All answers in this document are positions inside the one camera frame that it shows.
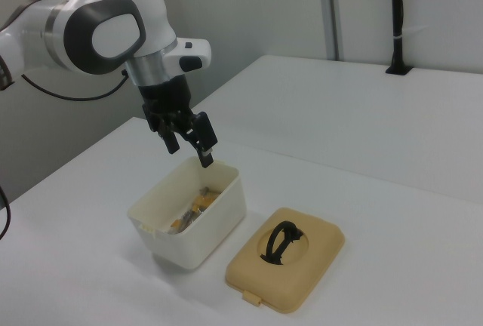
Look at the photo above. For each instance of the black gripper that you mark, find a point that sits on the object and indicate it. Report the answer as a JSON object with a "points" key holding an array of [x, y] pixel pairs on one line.
{"points": [[166, 96]]}

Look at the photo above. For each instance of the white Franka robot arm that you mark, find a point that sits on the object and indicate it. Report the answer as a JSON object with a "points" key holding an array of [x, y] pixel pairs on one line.
{"points": [[113, 35]]}

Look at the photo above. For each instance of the white plastic tool case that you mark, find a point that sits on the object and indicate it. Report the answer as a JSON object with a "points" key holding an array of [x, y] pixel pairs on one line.
{"points": [[211, 235]]}

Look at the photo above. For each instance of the bag of yellow tools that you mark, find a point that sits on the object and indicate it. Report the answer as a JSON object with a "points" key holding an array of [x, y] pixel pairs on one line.
{"points": [[200, 203]]}

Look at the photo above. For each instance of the black pole with base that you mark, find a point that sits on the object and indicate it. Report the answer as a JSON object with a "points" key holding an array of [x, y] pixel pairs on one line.
{"points": [[396, 20]]}

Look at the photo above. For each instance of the grey partition post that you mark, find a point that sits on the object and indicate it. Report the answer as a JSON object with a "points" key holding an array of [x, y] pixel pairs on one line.
{"points": [[332, 9]]}

